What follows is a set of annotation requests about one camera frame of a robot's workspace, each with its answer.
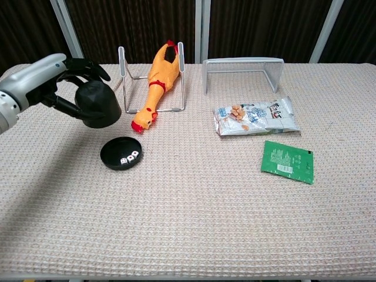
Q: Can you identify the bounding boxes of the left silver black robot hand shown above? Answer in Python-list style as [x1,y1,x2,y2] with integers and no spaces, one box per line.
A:
[0,53,112,120]

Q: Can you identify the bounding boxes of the black dice cup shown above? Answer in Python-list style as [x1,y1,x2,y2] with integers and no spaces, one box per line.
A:
[75,79,122,129]

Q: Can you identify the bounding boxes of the black round tray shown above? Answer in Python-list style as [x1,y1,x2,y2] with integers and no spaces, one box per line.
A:
[100,136,143,170]

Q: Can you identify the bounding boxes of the dark brown partition panel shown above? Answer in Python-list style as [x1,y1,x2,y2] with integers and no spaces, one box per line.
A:
[0,0,71,76]
[209,0,335,64]
[320,0,376,64]
[65,0,197,64]

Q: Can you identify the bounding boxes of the yellow rubber chicken toy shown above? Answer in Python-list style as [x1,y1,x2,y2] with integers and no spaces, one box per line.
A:
[130,40,180,135]

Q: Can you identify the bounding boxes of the beige waffle tablecloth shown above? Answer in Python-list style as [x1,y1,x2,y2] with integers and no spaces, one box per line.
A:
[0,62,376,278]

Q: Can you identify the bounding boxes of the grey mesh shelf riser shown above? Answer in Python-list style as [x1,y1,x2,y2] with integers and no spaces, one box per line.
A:
[202,57,285,95]

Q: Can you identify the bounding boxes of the white blue snack bag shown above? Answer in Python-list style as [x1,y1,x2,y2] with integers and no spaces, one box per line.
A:
[213,96,302,137]

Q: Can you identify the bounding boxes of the green foil packet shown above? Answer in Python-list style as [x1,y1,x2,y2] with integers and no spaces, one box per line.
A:
[260,140,315,185]

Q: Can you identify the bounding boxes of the grey metal partition post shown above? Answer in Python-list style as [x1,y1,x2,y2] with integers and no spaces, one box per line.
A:
[308,0,344,64]
[195,0,211,64]
[49,0,85,59]

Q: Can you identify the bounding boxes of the silver wire display stand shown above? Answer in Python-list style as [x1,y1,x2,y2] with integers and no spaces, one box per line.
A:
[117,42,186,114]

